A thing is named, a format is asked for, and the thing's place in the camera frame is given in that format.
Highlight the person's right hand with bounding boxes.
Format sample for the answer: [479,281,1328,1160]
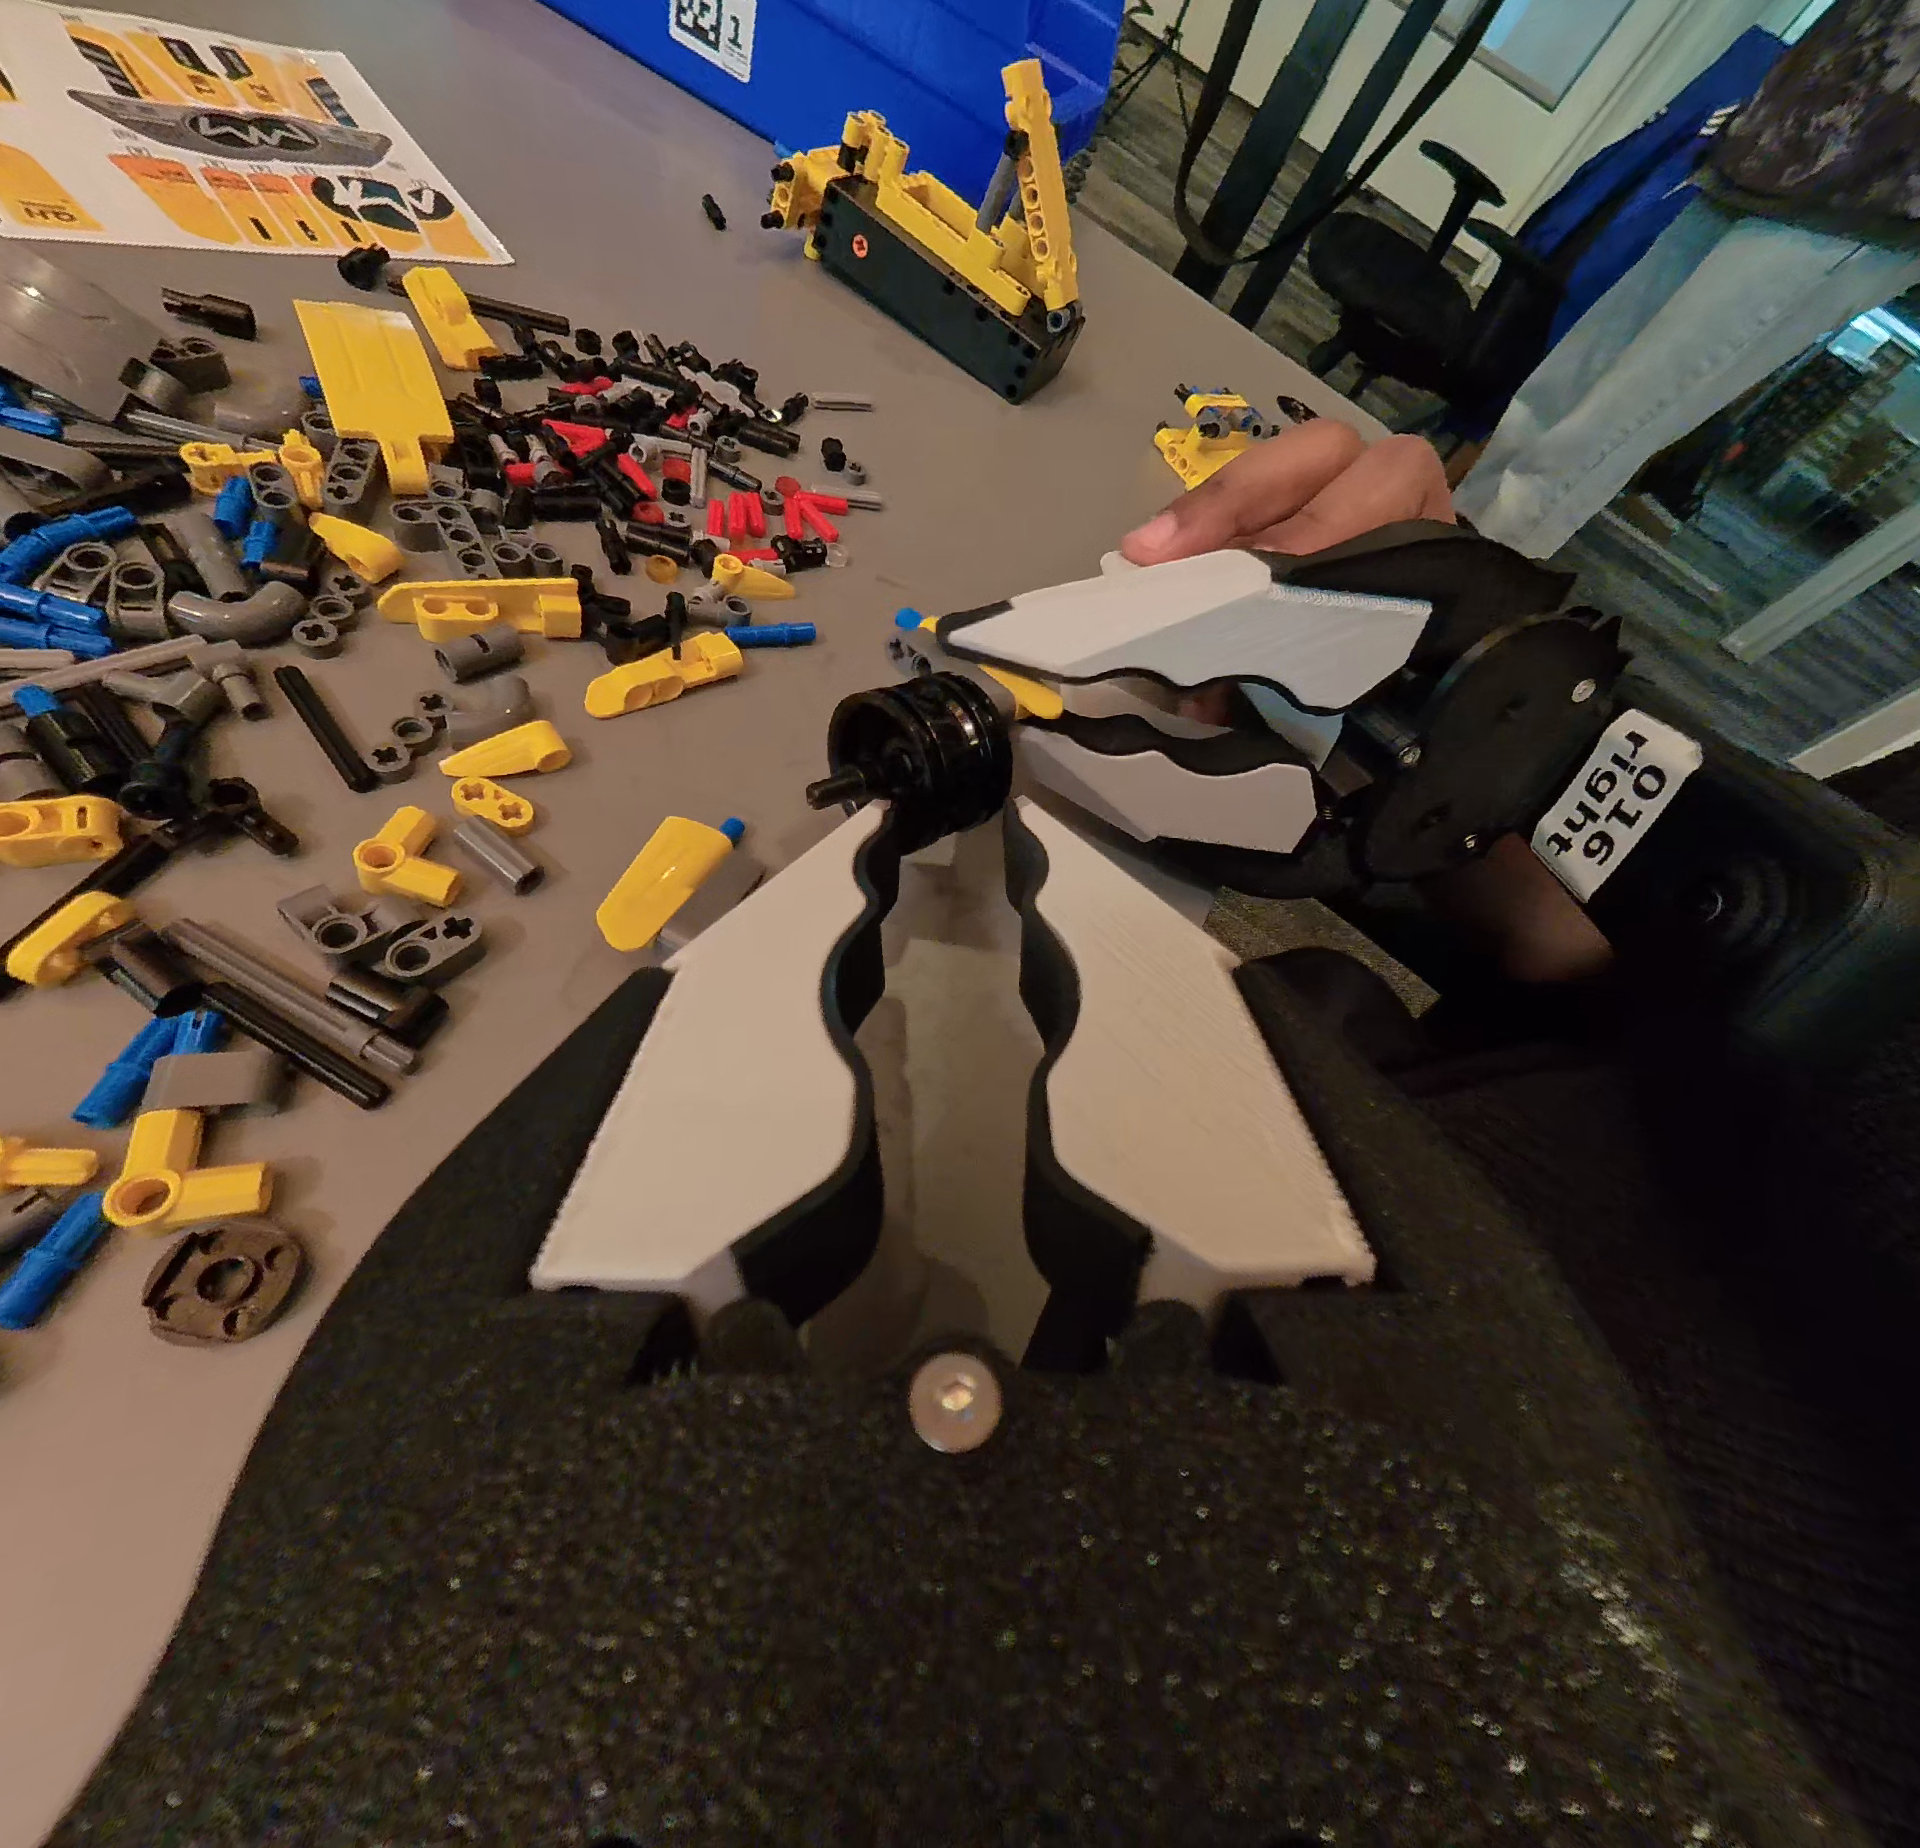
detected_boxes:
[1122,421,1619,983]

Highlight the blue storage bin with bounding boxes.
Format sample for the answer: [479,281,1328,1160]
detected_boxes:
[448,0,1133,158]

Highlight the yellow toy vehicle build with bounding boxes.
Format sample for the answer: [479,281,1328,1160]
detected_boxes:
[771,60,1085,407]

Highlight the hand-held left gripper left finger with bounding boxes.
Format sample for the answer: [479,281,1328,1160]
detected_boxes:
[531,801,897,1297]

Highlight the grey brick with yellow slope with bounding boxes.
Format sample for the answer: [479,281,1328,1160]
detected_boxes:
[598,816,768,953]

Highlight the pile of toy building pieces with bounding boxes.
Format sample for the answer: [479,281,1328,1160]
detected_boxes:
[0,242,887,1346]

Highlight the black swivel chair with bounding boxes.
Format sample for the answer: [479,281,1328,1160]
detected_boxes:
[1306,137,1562,413]

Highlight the small yellow grey pin assembly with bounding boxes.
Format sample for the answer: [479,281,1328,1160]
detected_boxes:
[1153,391,1280,490]

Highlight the blue cloth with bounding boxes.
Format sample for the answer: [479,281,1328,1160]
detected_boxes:
[1516,25,1774,354]

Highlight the black toy wheel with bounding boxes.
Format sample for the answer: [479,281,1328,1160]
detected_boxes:
[807,674,1022,852]

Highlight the standing desk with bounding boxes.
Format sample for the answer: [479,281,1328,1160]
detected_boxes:
[1171,0,1519,327]

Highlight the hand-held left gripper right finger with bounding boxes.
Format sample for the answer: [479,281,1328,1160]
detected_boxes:
[1008,801,1376,1293]

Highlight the printed instruction sheet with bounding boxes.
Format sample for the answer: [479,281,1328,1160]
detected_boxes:
[0,0,515,268]

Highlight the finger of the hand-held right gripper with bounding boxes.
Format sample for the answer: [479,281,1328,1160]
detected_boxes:
[936,550,1433,713]
[1036,685,1324,856]

